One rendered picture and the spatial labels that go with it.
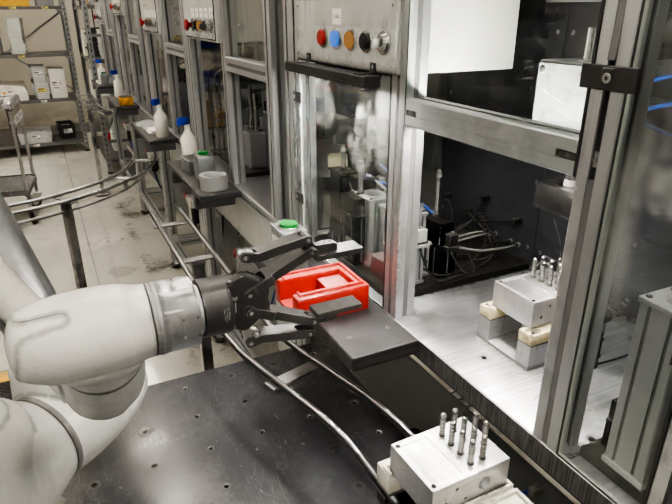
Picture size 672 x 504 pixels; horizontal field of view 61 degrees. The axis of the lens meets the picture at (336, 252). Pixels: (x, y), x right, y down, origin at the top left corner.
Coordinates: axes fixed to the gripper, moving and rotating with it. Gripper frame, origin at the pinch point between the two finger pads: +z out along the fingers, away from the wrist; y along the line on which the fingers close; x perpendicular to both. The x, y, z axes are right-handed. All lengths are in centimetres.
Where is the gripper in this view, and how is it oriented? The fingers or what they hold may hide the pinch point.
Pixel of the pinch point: (341, 278)
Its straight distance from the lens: 80.3
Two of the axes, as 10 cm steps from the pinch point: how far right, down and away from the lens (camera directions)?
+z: 8.9, -1.8, 4.1
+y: 0.0, -9.2, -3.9
